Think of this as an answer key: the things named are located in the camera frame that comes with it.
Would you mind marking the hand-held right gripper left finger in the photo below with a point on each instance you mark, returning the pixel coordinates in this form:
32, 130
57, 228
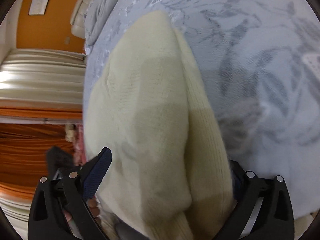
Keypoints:
97, 175

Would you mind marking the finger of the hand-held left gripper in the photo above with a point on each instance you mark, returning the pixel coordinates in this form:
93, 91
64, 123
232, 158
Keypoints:
58, 157

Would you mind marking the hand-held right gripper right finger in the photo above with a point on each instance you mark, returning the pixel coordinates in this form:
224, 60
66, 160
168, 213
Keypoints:
240, 181

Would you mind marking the cream knit cardigan red buttons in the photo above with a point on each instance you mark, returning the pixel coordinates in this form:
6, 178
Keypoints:
150, 117

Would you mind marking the person's left hand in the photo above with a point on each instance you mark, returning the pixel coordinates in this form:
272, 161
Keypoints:
94, 205

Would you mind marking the pink blanket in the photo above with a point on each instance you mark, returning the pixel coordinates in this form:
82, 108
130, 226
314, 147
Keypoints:
80, 142

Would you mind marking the beige plush toy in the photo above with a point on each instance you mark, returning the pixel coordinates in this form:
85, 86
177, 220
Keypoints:
70, 132

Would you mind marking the orange curtain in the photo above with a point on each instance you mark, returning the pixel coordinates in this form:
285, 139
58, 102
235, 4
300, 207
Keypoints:
30, 142

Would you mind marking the cream ribbed curtain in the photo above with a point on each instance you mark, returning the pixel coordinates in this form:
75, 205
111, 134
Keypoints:
12, 205

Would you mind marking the white curtain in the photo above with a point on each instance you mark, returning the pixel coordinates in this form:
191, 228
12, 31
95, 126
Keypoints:
37, 80

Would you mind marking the butterfly print bed sheet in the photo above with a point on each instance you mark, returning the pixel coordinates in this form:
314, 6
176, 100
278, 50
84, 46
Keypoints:
262, 55

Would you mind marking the beige padded headboard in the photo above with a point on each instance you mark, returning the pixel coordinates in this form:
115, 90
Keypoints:
77, 27

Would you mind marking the grey duvet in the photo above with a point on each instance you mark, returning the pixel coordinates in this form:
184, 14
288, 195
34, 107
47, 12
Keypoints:
100, 10

